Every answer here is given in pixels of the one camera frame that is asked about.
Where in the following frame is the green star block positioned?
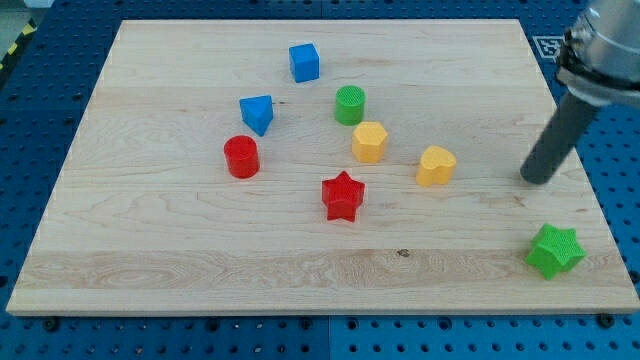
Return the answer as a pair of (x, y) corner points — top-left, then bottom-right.
(525, 223), (587, 280)

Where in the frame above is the light wooden board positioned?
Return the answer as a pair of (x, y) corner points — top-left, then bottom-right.
(7, 20), (639, 316)

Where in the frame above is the green cylinder block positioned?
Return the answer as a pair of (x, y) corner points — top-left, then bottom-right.
(334, 85), (366, 126)

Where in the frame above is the red cylinder block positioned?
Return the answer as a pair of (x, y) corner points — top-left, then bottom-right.
(223, 135), (260, 179)

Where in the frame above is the yellow hexagon block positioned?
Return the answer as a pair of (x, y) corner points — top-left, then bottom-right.
(352, 121), (388, 163)

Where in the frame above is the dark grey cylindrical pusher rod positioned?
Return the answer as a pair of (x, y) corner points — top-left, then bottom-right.
(520, 92), (599, 185)

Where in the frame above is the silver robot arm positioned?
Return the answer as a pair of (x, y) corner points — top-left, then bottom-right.
(520, 0), (639, 185)

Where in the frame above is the black white fiducial marker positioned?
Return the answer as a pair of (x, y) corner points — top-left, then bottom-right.
(532, 35), (564, 62)

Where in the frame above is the yellow heart block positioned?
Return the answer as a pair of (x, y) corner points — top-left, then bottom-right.
(416, 145), (457, 187)

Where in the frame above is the red star block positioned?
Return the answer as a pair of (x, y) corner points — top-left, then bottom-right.
(321, 171), (366, 222)

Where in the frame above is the blue cube block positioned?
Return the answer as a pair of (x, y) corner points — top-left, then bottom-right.
(289, 43), (320, 83)

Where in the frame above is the blue triangle block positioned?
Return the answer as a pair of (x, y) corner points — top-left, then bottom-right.
(239, 95), (274, 136)

